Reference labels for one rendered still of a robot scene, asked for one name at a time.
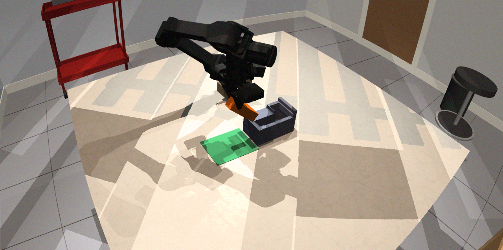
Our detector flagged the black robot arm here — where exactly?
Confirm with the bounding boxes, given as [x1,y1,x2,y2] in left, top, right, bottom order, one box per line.
[155,17,277,81]

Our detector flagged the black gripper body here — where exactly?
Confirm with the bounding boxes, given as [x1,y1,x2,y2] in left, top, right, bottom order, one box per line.
[212,59,264,103]

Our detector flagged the orange l-shaped part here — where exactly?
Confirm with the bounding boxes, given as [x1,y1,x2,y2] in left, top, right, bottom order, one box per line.
[225,97,258,122]

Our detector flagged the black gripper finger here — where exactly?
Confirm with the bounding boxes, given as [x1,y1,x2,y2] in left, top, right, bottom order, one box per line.
[219,80,237,98]
[231,91,244,110]

